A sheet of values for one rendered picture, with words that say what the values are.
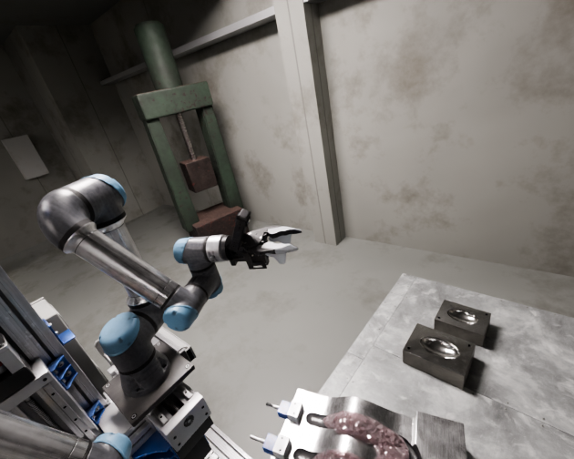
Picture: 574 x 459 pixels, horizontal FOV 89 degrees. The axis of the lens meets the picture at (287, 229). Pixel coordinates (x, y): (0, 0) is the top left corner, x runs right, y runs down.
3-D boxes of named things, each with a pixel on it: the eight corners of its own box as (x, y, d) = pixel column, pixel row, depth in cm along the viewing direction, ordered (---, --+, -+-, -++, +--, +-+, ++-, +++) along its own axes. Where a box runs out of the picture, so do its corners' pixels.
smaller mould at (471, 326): (434, 330, 120) (434, 319, 117) (443, 310, 128) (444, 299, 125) (482, 347, 109) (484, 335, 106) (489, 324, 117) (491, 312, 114)
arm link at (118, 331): (106, 372, 90) (84, 341, 84) (135, 336, 101) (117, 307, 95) (138, 373, 86) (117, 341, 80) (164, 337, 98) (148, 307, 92)
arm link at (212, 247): (213, 229, 83) (201, 249, 77) (227, 229, 82) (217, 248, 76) (221, 249, 88) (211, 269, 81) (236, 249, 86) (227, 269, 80)
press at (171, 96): (260, 231, 414) (200, 14, 299) (215, 263, 360) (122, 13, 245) (228, 225, 457) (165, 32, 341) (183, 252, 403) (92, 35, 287)
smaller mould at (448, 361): (402, 362, 110) (402, 350, 107) (416, 335, 119) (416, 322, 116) (463, 390, 97) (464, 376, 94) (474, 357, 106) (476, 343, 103)
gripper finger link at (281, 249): (302, 261, 75) (271, 257, 79) (297, 244, 72) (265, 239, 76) (296, 270, 73) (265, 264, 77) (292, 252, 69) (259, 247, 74)
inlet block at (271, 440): (249, 449, 91) (244, 440, 89) (256, 433, 95) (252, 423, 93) (286, 464, 86) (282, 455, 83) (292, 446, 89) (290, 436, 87)
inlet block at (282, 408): (264, 415, 100) (261, 405, 97) (271, 401, 104) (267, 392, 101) (300, 427, 94) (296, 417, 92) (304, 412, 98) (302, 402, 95)
